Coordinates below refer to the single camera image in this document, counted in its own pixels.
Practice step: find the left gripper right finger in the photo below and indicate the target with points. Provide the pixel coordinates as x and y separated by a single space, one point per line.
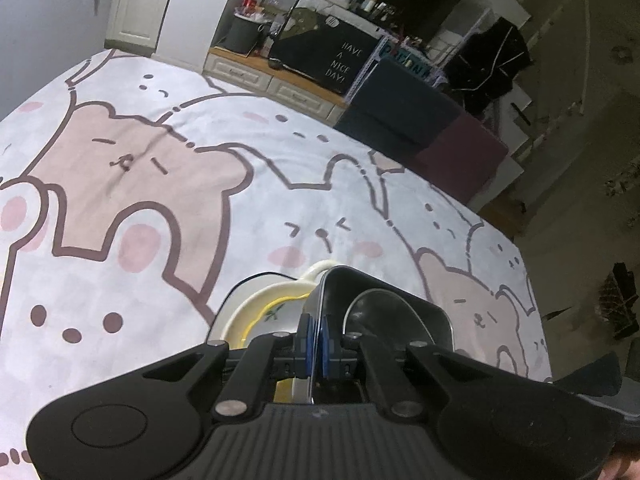
359 369

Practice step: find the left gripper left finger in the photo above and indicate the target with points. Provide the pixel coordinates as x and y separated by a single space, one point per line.
249 376

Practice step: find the round steel pan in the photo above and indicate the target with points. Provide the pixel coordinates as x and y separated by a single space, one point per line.
385 315

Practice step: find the cream two-handled bowl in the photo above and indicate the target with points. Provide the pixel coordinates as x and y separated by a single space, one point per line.
250 308

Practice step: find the yellow-rimmed lemon bowl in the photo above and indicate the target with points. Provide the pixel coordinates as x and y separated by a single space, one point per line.
280 315

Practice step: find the rectangular steel tin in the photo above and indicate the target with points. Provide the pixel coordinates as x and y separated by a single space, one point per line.
349 301

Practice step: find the white square leaf plate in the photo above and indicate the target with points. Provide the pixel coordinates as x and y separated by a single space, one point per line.
238 294

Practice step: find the person right hand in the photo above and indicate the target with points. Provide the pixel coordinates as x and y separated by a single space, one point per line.
621 466

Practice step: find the bear print tablecloth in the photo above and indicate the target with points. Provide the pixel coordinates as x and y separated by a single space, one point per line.
135 195

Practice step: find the dark blue cushion chair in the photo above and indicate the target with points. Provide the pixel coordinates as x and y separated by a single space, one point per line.
396 113

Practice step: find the wooden low drawer bench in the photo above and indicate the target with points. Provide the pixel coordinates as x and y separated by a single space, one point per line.
253 73

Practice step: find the black have-a-nice-day cabinet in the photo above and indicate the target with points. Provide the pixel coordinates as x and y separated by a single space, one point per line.
322 48

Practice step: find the black hanging jacket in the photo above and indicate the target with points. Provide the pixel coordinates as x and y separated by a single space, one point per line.
484 69

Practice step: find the grey trash bin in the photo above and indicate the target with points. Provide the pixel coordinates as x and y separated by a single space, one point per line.
243 35

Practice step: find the white kitchen cabinet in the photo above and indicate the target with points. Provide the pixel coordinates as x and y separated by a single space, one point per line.
135 24

